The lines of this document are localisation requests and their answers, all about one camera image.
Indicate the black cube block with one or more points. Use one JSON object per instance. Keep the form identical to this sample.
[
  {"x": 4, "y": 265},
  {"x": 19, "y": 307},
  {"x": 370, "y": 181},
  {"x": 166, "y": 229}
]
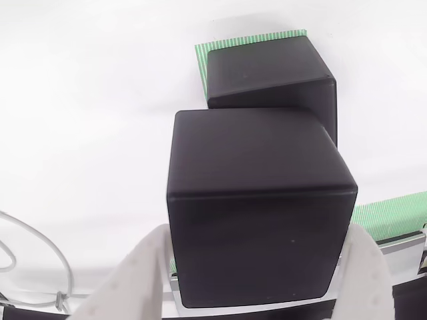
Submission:
[
  {"x": 260, "y": 70},
  {"x": 253, "y": 200}
]

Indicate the green striped square marker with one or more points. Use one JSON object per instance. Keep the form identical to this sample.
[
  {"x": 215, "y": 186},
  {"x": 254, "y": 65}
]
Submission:
[{"x": 200, "y": 60}]

